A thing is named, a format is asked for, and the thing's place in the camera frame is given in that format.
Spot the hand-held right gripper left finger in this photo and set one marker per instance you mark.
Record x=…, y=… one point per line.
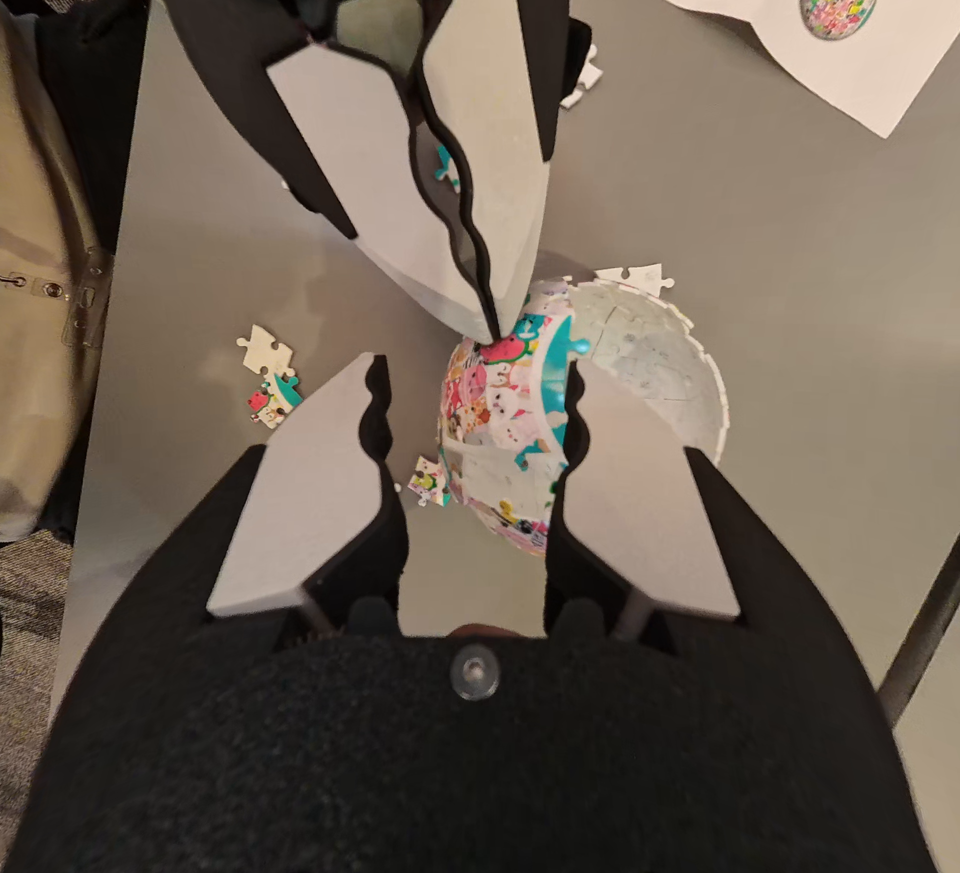
x=300, y=513

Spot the paper instruction sheet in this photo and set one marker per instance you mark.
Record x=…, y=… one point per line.
x=825, y=48

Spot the pink teal puzzle piece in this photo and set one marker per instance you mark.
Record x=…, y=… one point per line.
x=274, y=397

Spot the colourful puzzle ball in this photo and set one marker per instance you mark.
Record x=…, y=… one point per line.
x=487, y=400

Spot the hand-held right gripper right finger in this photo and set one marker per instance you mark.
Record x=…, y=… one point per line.
x=645, y=513

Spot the white double puzzle piece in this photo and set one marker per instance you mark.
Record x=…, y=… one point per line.
x=262, y=352

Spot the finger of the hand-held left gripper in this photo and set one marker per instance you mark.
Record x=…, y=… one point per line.
x=352, y=138
x=502, y=138

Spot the dark metal table leg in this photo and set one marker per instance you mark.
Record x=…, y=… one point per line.
x=915, y=648

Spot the person's cream hoodie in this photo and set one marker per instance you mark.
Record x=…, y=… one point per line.
x=30, y=400

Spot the dark cloth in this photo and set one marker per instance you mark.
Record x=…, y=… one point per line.
x=97, y=108

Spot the colourful puzzle piece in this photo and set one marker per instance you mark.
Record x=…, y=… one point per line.
x=427, y=479

